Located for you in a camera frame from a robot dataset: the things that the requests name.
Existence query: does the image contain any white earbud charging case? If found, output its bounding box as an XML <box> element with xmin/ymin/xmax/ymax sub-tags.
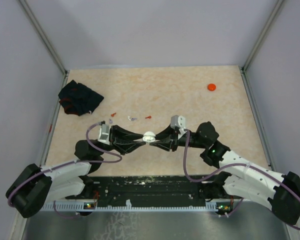
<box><xmin>142</xmin><ymin>131</ymin><xmax>156</xmax><ymax>144</ymax></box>

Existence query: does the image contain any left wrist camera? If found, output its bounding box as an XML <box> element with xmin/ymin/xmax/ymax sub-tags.
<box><xmin>97</xmin><ymin>123</ymin><xmax>111</xmax><ymax>145</ymax></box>

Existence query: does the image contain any black cloth pouch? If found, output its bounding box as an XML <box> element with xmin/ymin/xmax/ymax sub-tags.
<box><xmin>58</xmin><ymin>80</ymin><xmax>104</xmax><ymax>116</ymax></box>

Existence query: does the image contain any orange earbud case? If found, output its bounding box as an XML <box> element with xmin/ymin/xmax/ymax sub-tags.
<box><xmin>207</xmin><ymin>83</ymin><xmax>217</xmax><ymax>92</ymax></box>

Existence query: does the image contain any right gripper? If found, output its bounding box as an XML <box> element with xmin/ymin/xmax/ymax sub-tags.
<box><xmin>150</xmin><ymin>123</ymin><xmax>208</xmax><ymax>152</ymax></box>

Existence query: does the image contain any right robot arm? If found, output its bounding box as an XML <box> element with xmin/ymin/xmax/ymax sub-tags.
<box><xmin>150</xmin><ymin>121</ymin><xmax>300</xmax><ymax>228</ymax></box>

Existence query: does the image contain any white cable duct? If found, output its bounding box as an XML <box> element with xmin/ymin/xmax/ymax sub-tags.
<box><xmin>41</xmin><ymin>199</ymin><xmax>225</xmax><ymax>213</ymax></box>

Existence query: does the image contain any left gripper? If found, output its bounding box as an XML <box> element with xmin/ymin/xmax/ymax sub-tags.
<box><xmin>97</xmin><ymin>124</ymin><xmax>146</xmax><ymax>156</ymax></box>

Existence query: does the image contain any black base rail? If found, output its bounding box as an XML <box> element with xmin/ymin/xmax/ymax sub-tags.
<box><xmin>69</xmin><ymin>176</ymin><xmax>234</xmax><ymax>208</ymax></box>

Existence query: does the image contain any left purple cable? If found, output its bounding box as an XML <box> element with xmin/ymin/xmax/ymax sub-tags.
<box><xmin>7</xmin><ymin>121</ymin><xmax>123</xmax><ymax>221</ymax></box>

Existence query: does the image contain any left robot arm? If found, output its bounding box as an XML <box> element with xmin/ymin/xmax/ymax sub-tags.
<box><xmin>5</xmin><ymin>122</ymin><xmax>147</xmax><ymax>219</ymax></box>

